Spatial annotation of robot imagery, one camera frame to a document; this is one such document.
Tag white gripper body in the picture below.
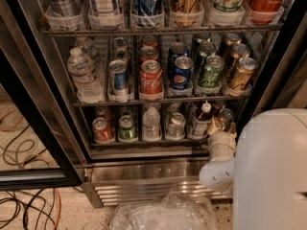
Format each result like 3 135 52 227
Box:
208 131 236 162

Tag red coca-cola can front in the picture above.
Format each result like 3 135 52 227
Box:
140 60 162 95

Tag blue pepsi can front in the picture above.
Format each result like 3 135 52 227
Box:
171 56 193 90

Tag top wire shelf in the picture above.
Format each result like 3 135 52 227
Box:
41 23 283 37

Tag gold can middle front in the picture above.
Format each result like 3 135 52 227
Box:
227 57 258 91

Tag wire shelf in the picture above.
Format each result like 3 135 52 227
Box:
41 23 283 37
73 94 250 107

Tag middle wire shelf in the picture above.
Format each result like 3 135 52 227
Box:
73 94 250 107

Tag blue pepsi can rear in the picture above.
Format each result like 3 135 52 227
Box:
167 42 189 78

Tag red coca-cola can rear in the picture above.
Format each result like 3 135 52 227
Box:
141 35 159 49

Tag green can middle rear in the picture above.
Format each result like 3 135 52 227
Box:
191 33 212 56

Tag steel fridge bottom grille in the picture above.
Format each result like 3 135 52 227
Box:
81 157 226 208

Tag orange can bottom shelf rear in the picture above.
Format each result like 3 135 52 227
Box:
212 100 225 109

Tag crumpled clear plastic bag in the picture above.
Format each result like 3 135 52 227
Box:
109 193 218 230

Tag red can bottom shelf rear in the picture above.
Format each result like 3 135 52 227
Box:
94 106 112 122

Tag left glass fridge door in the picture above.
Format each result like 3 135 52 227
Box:
0 0 85 190

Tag red can bottom shelf front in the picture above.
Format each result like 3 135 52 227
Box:
92 117 113 142

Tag orange can shelf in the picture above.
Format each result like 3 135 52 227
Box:
212 100 225 109
217 108 234 131

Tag blue silver can front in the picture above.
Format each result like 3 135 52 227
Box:
108 59 129 96

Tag orange can bottom shelf front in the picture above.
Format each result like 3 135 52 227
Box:
217 108 234 131

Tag green can bottom shelf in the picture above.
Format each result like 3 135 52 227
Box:
119 115 136 141

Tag silver can bottom shelf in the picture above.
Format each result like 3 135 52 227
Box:
167 112 185 138

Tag clear water bottle bottom shelf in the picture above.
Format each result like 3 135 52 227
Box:
142 106 160 142

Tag gold can middle rear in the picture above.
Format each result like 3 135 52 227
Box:
218 33 242 58

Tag gold tall can top shelf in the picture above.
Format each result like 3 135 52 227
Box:
171 0 201 26

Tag silver can middle rear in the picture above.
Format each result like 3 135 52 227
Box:
111 37 129 50

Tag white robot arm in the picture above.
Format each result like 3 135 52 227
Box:
199 108 307 230

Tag glass fridge door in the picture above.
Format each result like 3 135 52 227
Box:
0 0 85 190
252 48 307 117

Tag blue pepsi can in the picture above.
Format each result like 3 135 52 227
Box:
171 56 193 90
167 42 189 78

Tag brown bottle white cap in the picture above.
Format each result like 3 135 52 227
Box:
191 103 212 138

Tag rear water bottle middle shelf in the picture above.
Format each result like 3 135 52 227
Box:
75 36 101 67

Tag right glass fridge door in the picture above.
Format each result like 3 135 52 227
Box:
252 48 307 117

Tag green can middle front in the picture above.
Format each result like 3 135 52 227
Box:
198 55 224 88

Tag large water bottle middle shelf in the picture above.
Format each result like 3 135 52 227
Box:
67 48 104 104

